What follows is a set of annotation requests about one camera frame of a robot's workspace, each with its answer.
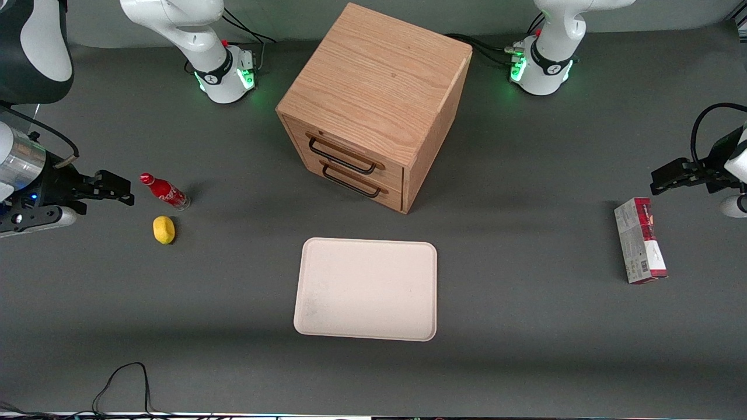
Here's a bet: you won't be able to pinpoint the black left base cables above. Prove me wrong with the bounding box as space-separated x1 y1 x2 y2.
442 10 547 67

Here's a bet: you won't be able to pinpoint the black right base cables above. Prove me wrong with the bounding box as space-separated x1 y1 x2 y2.
184 7 278 75

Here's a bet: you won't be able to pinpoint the yellow lemon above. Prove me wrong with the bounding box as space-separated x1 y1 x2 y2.
152 215 176 245

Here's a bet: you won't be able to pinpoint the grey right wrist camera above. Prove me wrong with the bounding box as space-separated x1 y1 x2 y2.
0 205 78 238

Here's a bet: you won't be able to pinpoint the black looped table cable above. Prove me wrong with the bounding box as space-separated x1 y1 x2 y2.
0 362 176 420

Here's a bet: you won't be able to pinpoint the wooden drawer cabinet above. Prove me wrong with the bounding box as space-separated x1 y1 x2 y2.
275 2 473 215

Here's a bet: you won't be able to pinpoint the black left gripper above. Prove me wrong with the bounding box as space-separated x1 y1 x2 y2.
650 124 747 196

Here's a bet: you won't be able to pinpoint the beige plastic tray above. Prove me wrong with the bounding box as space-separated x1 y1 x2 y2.
293 237 438 342

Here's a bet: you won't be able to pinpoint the red coke bottle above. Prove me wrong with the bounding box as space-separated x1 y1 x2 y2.
139 173 191 211

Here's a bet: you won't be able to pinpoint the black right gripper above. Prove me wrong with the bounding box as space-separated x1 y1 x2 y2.
0 153 135 221

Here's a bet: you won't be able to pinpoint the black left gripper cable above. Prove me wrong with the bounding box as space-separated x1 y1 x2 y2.
690 103 747 171

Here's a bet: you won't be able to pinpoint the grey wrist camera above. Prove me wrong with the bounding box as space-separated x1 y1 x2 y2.
720 194 747 218
0 205 78 238

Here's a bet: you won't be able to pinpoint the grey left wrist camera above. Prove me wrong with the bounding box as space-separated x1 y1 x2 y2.
720 194 747 218

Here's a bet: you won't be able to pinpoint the grey and red carton box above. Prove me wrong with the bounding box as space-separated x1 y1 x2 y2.
613 197 669 285

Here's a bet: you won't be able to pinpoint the black metal drawer handle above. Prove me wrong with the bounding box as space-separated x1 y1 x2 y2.
320 160 389 199
307 133 386 176

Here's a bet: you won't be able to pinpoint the wooden drawer front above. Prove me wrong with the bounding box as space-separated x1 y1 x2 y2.
282 115 406 190
291 146 404 213

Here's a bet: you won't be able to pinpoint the black base cables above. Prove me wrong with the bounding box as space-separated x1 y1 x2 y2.
184 7 278 75
442 10 547 67

